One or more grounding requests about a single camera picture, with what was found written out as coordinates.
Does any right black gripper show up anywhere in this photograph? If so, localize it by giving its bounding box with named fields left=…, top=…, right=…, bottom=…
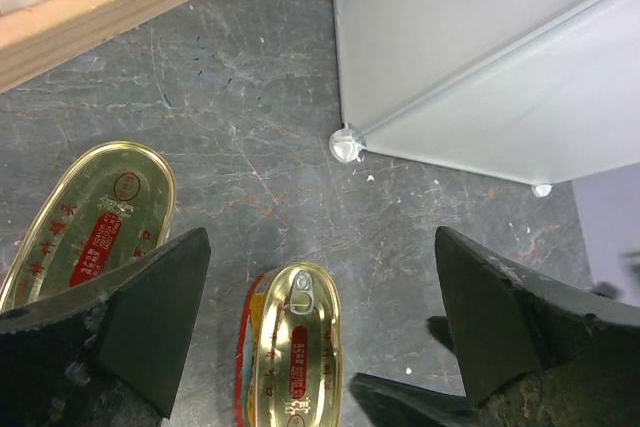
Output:
left=349, top=316, right=480, bottom=426

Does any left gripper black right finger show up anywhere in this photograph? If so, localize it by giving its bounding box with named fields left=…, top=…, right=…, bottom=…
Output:
left=435, top=226, right=639, bottom=426

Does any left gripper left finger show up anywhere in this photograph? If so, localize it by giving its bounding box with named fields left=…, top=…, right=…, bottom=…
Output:
left=1, top=228, right=210, bottom=426

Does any oval sardine tin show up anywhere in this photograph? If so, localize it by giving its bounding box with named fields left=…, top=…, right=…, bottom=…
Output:
left=1, top=141, right=176, bottom=311
left=235, top=262, right=343, bottom=427

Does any white plastic cube cabinet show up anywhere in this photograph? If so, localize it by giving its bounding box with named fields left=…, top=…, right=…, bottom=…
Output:
left=329, top=0, right=639, bottom=189

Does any wooden tray base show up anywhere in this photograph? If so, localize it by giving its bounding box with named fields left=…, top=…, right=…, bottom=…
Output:
left=1, top=0, right=190, bottom=91

